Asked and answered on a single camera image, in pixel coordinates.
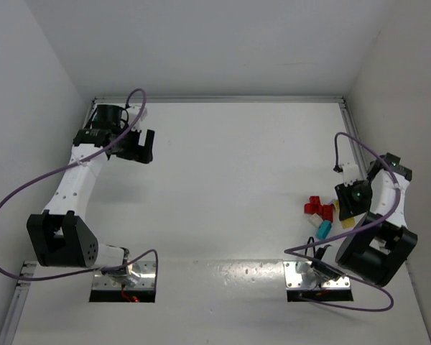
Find red curved lego brick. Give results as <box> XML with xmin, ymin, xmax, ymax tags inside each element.
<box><xmin>304</xmin><ymin>203</ymin><xmax>320</xmax><ymax>215</ymax></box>

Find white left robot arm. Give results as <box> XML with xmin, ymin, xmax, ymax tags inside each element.
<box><xmin>27</xmin><ymin>104</ymin><xmax>155</xmax><ymax>286</ymax></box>

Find red long lego brick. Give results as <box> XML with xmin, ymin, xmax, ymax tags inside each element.
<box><xmin>317</xmin><ymin>204</ymin><xmax>335</xmax><ymax>223</ymax></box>

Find teal long lego brick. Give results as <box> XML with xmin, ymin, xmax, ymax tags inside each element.
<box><xmin>316</xmin><ymin>220</ymin><xmax>332</xmax><ymax>240</ymax></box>

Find white square lego brick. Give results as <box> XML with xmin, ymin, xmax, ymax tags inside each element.
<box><xmin>307</xmin><ymin>213</ymin><xmax>323</xmax><ymax>229</ymax></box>

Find red square lego brick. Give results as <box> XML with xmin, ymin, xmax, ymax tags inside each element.
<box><xmin>309</xmin><ymin>195</ymin><xmax>321</xmax><ymax>205</ymax></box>

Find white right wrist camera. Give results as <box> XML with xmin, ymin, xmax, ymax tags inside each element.
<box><xmin>339</xmin><ymin>162</ymin><xmax>361</xmax><ymax>187</ymax></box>

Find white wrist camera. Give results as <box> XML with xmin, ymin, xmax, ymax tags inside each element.
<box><xmin>122</xmin><ymin>106</ymin><xmax>147</xmax><ymax>132</ymax></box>
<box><xmin>339</xmin><ymin>162</ymin><xmax>361</xmax><ymax>187</ymax></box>

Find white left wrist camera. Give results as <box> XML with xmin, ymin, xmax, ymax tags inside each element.
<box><xmin>122</xmin><ymin>106</ymin><xmax>147</xmax><ymax>132</ymax></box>

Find aluminium frame rail back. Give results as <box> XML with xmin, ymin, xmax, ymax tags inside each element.
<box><xmin>93</xmin><ymin>95</ymin><xmax>346</xmax><ymax>104</ymax></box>

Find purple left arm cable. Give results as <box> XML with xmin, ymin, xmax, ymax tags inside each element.
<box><xmin>0</xmin><ymin>88</ymin><xmax>159</xmax><ymax>281</ymax></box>

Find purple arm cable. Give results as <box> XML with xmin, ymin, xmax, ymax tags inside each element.
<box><xmin>284</xmin><ymin>132</ymin><xmax>407</xmax><ymax>312</ymax></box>
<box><xmin>0</xmin><ymin>88</ymin><xmax>159</xmax><ymax>281</ymax></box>

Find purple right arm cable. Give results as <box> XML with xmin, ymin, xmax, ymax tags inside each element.
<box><xmin>284</xmin><ymin>132</ymin><xmax>407</xmax><ymax>312</ymax></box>

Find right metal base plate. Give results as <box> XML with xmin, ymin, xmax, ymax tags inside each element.
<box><xmin>283</xmin><ymin>261</ymin><xmax>351</xmax><ymax>292</ymax></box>

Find metal base plate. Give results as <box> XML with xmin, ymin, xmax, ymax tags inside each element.
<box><xmin>91</xmin><ymin>260</ymin><xmax>157</xmax><ymax>292</ymax></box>
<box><xmin>283</xmin><ymin>261</ymin><xmax>351</xmax><ymax>292</ymax></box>

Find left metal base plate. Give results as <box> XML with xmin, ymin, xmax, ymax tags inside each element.
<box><xmin>91</xmin><ymin>260</ymin><xmax>157</xmax><ymax>292</ymax></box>

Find aluminium frame rail left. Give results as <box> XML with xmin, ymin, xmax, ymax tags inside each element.
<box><xmin>0</xmin><ymin>98</ymin><xmax>96</xmax><ymax>345</ymax></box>

